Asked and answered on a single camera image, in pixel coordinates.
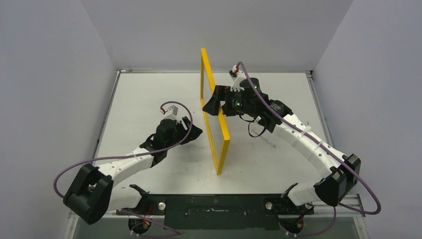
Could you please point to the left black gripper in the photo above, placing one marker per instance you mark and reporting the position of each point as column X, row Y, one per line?
column 192, row 135

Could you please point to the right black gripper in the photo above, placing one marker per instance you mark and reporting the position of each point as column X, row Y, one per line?
column 224, row 100

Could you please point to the yellow wooden photo frame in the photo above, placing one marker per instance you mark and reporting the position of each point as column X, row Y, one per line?
column 216, row 126

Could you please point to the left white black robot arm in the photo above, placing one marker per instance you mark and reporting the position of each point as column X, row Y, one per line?
column 96, row 190

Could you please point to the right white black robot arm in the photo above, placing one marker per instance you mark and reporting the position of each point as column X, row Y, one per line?
column 339, row 172

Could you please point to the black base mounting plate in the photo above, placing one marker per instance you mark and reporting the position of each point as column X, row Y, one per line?
column 222, row 211

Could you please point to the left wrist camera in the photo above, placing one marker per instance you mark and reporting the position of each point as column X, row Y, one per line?
column 171, row 113

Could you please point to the aluminium rail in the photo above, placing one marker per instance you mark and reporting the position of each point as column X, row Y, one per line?
column 323, row 210

